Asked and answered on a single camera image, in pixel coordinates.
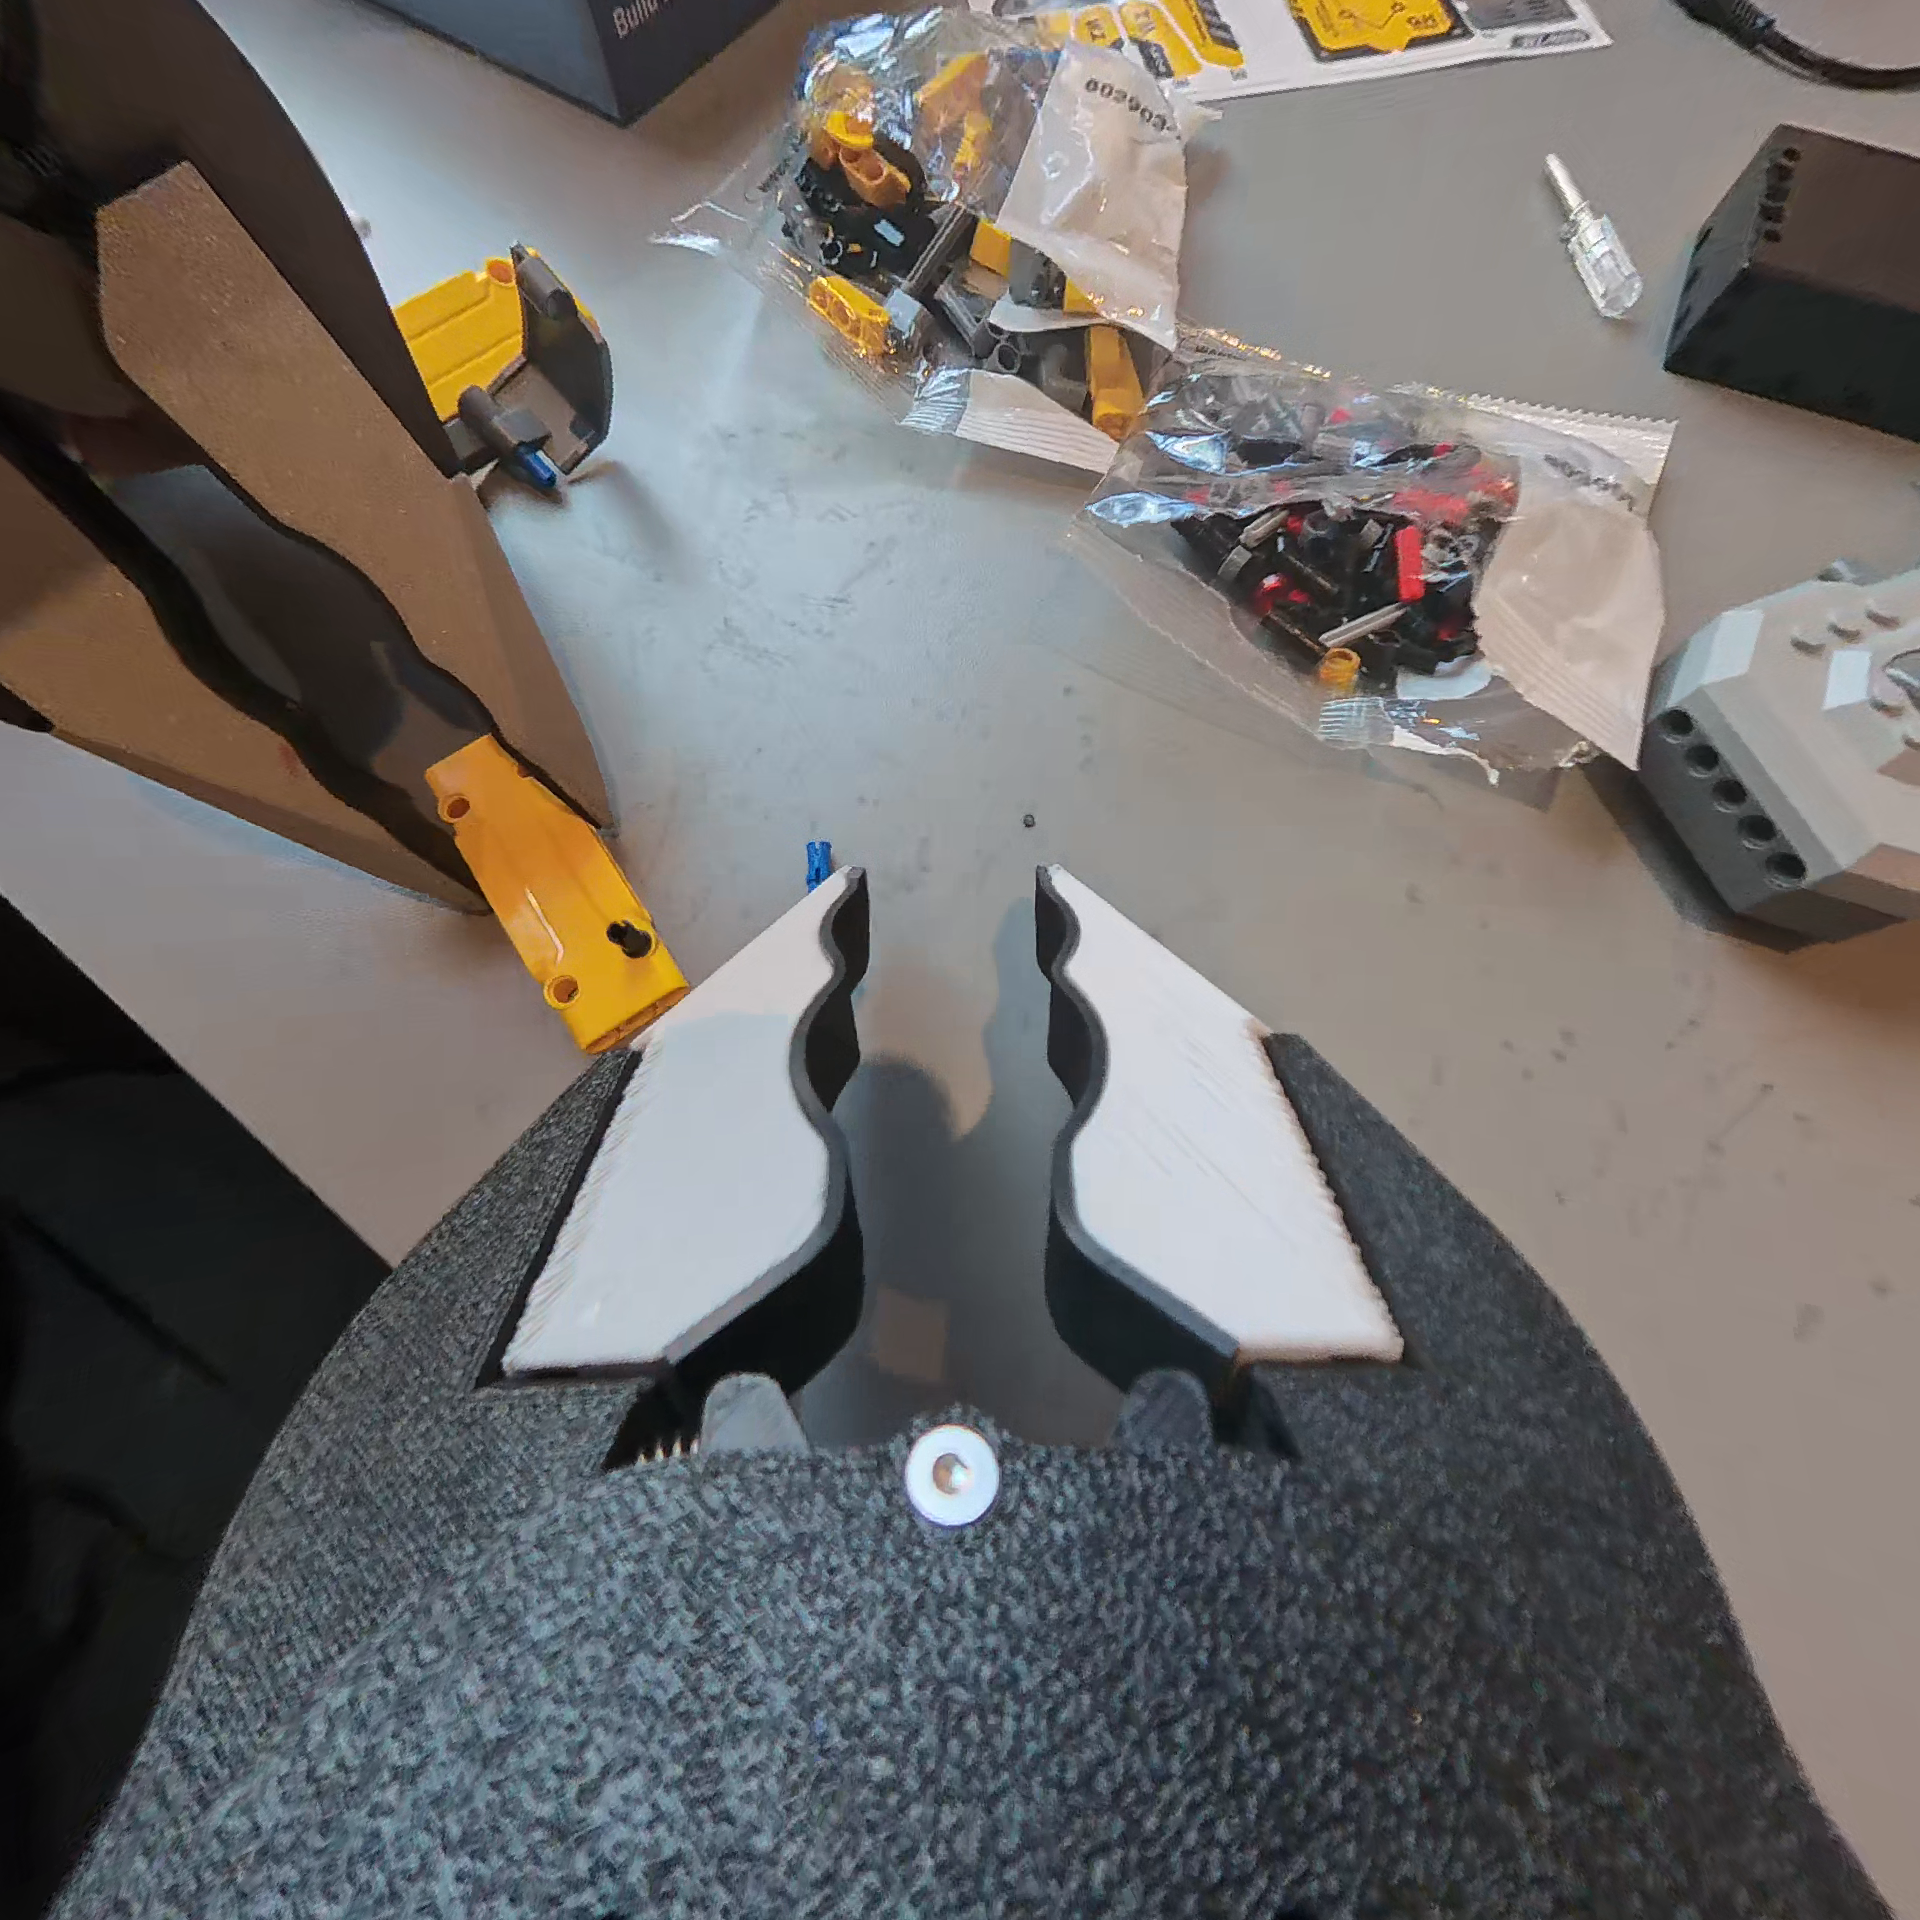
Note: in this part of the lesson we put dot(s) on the grey hub brick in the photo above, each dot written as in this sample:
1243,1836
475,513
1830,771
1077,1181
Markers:
1799,764

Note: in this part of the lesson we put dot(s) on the grey desk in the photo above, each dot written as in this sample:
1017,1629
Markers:
902,675

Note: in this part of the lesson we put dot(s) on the black battery box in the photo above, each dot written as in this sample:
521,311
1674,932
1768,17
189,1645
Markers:
1816,284

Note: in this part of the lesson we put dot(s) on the blue robot kit box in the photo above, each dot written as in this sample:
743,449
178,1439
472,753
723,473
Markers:
600,45

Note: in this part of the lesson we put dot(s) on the yellow grey brick assembly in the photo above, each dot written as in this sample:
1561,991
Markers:
481,360

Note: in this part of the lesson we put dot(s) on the bag of black red pins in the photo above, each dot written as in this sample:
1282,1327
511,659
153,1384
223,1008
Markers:
1350,556

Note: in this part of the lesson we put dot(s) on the yellow panel brick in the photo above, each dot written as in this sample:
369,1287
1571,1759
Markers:
555,902

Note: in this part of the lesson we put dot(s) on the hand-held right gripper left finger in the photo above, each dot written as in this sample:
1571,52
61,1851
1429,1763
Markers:
704,1171

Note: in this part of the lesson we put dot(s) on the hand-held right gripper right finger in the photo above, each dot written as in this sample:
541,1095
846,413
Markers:
1201,1156

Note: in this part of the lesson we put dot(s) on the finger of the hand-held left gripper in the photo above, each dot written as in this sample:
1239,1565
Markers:
149,675
329,435

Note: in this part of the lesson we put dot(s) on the blue pin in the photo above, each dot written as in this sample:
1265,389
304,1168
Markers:
819,868

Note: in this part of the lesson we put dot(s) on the yellow grey sticker sheet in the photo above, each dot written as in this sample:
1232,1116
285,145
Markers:
1350,37

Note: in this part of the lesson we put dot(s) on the bag of yellow bricks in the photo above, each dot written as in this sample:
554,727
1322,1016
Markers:
931,241

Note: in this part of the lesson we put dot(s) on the person's black trousers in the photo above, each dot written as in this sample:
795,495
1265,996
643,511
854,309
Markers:
136,1349

